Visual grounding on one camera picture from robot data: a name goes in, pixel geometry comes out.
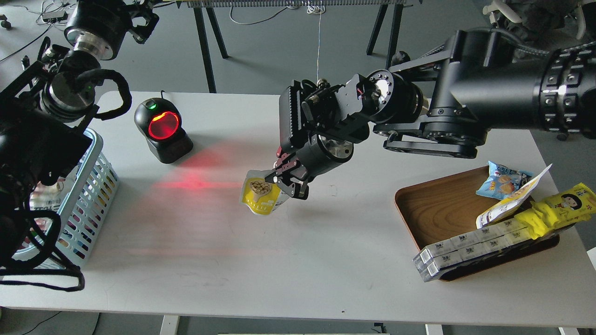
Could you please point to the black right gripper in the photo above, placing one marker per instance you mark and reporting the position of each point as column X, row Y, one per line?
column 317, row 156

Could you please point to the yellow nut snack pouch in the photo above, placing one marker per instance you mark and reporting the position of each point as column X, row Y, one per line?
column 260, row 196

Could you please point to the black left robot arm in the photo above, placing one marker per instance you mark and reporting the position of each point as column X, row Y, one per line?
column 44, row 113

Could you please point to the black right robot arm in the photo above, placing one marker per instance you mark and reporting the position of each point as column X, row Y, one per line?
column 444, row 103

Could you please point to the long silver snack box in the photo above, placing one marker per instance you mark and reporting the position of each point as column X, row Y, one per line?
column 439, row 258

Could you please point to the light blue plastic basket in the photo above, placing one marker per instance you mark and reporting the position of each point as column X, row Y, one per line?
column 86, row 206

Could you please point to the blue chips snack bag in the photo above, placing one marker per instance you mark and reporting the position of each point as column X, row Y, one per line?
column 503, row 181

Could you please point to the white yellow snack pouch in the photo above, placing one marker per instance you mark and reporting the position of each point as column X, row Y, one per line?
column 507, row 206

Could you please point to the red white snack bag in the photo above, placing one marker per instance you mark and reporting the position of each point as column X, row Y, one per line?
column 53, row 196

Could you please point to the yellow cartoon snack bag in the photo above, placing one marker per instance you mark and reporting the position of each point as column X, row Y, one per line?
column 558, row 211

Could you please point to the black barcode scanner red window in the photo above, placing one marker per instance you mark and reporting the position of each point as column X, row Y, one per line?
column 161, row 123

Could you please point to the brown wooden tray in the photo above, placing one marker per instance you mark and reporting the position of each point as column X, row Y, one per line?
column 439, row 209

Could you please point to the black trestle table legs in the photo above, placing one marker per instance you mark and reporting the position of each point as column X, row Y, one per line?
column 258, row 49

